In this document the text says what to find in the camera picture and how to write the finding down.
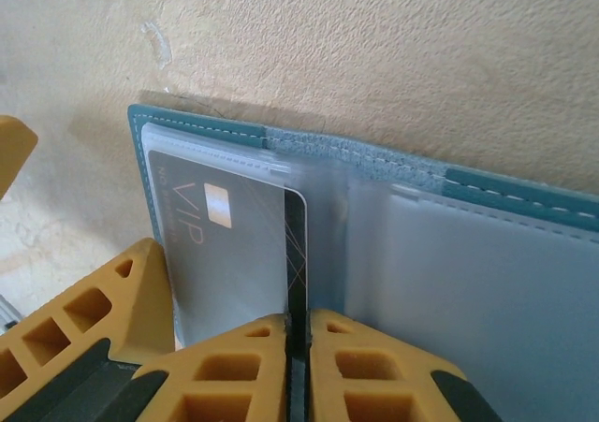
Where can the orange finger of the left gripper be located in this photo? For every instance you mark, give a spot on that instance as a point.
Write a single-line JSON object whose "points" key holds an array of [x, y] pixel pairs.
{"points": [[14, 150], [93, 300]]}

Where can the black plastic card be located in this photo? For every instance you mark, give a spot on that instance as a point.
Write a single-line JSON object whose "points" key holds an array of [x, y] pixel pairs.
{"points": [[224, 253]]}

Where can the teal leather card holder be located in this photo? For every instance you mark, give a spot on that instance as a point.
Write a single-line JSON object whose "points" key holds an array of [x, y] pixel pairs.
{"points": [[468, 277]]}

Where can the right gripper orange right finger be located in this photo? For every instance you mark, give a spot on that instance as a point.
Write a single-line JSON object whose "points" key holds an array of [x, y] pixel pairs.
{"points": [[374, 375]]}

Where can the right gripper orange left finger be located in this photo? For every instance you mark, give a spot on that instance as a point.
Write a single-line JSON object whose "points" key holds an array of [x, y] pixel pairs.
{"points": [[224, 375]]}

